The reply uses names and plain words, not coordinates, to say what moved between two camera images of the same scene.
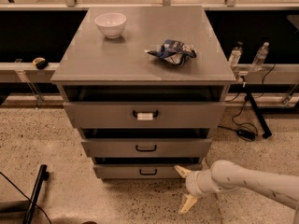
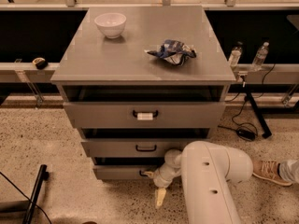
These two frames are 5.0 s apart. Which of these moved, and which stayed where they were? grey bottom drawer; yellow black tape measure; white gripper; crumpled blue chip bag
Moved: white gripper
Stayed: crumpled blue chip bag; yellow black tape measure; grey bottom drawer
